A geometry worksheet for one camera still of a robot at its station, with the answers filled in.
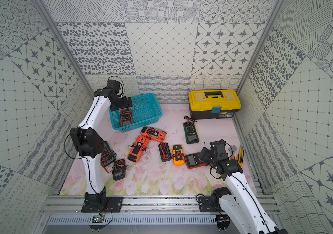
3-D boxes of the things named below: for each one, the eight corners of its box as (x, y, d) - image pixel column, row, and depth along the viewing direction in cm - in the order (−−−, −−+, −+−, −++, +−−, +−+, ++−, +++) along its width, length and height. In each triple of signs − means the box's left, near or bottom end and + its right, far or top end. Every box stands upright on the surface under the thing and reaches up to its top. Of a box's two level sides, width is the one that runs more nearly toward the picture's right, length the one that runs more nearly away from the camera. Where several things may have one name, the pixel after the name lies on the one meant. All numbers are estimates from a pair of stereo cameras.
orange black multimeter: (126, 159, 91) (125, 156, 88) (138, 137, 102) (137, 134, 98) (139, 163, 90) (138, 160, 86) (150, 141, 100) (149, 137, 96)
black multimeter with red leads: (162, 162, 90) (161, 160, 87) (158, 146, 97) (157, 143, 94) (172, 160, 91) (172, 157, 88) (167, 144, 98) (167, 141, 95)
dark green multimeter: (186, 144, 99) (187, 142, 97) (183, 124, 109) (183, 122, 107) (198, 142, 99) (199, 141, 97) (194, 123, 110) (194, 121, 108)
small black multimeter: (113, 181, 83) (111, 179, 80) (115, 162, 90) (113, 160, 87) (125, 179, 84) (123, 177, 81) (126, 161, 91) (124, 158, 88)
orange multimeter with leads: (139, 136, 102) (138, 133, 99) (144, 128, 106) (143, 125, 103) (162, 143, 98) (162, 140, 95) (166, 134, 103) (166, 131, 100)
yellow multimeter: (172, 165, 89) (172, 163, 86) (172, 147, 97) (172, 144, 94) (184, 165, 89) (185, 163, 86) (183, 147, 97) (183, 144, 94)
